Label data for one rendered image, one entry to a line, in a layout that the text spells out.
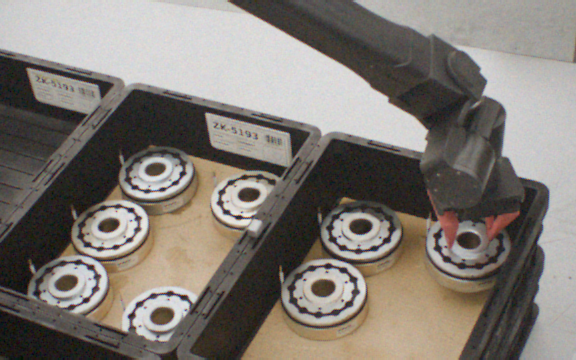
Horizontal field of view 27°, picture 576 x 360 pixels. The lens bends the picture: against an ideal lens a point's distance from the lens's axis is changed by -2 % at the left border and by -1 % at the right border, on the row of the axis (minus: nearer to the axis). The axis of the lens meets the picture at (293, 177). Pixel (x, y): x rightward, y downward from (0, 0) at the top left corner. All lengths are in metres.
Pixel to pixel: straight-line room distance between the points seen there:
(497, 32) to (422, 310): 1.87
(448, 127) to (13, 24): 1.18
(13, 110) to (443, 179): 0.81
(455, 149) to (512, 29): 2.03
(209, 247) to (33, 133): 0.38
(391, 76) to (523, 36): 2.01
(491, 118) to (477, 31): 1.97
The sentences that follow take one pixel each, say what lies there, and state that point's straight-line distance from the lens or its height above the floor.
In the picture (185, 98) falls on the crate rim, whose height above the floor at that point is 0.93.
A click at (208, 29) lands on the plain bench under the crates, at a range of 2.12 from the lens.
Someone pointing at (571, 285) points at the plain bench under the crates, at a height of 0.70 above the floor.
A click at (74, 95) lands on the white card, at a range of 1.72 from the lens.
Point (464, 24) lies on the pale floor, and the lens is 3.27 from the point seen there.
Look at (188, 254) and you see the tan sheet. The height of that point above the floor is 0.83.
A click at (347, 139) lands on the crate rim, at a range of 1.51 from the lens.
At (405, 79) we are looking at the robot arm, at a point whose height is 1.16.
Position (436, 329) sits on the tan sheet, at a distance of 1.42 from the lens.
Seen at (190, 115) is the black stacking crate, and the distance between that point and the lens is 1.61.
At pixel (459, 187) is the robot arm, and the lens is 1.23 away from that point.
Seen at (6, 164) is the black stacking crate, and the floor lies 0.83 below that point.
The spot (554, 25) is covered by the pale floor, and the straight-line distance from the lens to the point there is 3.27.
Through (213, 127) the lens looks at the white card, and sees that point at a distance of 1.60.
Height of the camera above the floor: 1.92
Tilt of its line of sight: 43 degrees down
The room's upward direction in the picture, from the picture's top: 8 degrees counter-clockwise
